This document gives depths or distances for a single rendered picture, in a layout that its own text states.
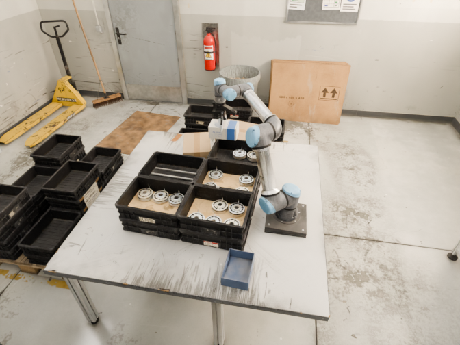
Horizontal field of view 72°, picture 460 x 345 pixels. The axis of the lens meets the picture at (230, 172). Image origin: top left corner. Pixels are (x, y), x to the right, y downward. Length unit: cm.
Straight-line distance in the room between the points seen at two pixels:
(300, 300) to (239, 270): 36
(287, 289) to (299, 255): 24
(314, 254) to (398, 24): 348
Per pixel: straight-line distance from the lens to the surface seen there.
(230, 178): 225
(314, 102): 473
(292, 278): 188
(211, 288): 182
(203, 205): 205
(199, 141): 261
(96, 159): 349
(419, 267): 316
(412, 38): 490
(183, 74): 504
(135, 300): 269
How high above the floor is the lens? 224
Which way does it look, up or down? 38 degrees down
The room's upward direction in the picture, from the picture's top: straight up
